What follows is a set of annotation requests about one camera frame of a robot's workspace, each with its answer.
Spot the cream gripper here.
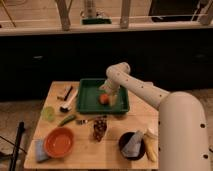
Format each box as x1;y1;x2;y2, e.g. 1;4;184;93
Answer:
99;79;120;106

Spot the red apple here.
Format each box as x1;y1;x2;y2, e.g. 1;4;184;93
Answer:
99;93;109;105

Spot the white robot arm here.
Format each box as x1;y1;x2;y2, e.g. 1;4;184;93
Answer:
102;62;211;171

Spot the dark brown bowl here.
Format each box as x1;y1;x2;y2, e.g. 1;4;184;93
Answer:
118;132;145;161

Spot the red bowl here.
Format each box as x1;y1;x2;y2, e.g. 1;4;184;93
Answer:
43;127;74;158

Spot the green plastic tray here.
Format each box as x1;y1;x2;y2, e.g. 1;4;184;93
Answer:
76;78;130;114

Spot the bunch of dark grapes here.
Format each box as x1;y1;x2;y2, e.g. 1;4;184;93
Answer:
93;118;107;142

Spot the small wooden block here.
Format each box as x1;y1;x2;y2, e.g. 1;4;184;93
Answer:
57;88;68;100

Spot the green cucumber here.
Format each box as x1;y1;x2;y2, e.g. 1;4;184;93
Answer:
58;115;76;127

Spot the grey crumpled cloth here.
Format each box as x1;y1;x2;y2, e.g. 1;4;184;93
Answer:
121;131;143;157

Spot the yellow corn cob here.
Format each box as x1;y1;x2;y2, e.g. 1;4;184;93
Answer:
143;131;157;162

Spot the light green cup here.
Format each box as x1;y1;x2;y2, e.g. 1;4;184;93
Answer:
41;106;55;122

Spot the green base object on shelf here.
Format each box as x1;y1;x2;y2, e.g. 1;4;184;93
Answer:
82;18;112;25

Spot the blue cloth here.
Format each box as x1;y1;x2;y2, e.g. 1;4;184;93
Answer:
35;139;49;163

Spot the black pole stand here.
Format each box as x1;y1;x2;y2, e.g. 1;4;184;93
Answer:
9;122;25;171

